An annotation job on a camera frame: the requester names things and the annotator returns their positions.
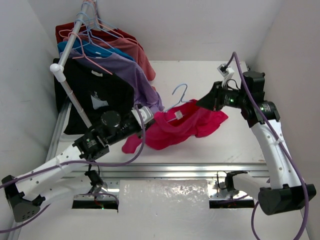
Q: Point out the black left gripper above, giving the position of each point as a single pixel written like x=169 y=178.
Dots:
x=132 y=121

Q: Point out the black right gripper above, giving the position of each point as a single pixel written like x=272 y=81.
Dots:
x=213 y=100

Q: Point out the pink t shirt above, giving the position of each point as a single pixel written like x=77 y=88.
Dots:
x=181 y=122

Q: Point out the blue wire hanger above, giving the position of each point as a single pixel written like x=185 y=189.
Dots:
x=181 y=97

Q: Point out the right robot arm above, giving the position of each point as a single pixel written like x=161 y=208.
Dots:
x=284 y=191

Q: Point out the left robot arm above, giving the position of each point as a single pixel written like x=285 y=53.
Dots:
x=30 y=193

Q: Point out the purple t shirt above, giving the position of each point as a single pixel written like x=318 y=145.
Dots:
x=128 y=71

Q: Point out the black t shirt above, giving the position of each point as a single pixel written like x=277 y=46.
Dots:
x=97 y=93

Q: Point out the salmon t shirt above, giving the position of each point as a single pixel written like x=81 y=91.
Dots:
x=130 y=48

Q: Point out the teal t shirt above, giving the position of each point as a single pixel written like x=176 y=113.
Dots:
x=92 y=50

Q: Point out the blue hanger on rack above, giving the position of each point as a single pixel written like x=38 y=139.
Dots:
x=91 y=28

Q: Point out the silver clothes rack pole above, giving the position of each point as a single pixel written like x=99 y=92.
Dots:
x=58 y=68

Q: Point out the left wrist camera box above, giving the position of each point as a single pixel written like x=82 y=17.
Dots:
x=143 y=114

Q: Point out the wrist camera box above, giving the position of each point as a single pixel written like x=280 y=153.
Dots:
x=227 y=73
x=143 y=114

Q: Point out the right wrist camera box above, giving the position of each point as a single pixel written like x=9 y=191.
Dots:
x=227 y=73

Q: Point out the aluminium table rail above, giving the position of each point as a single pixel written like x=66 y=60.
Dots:
x=181 y=170

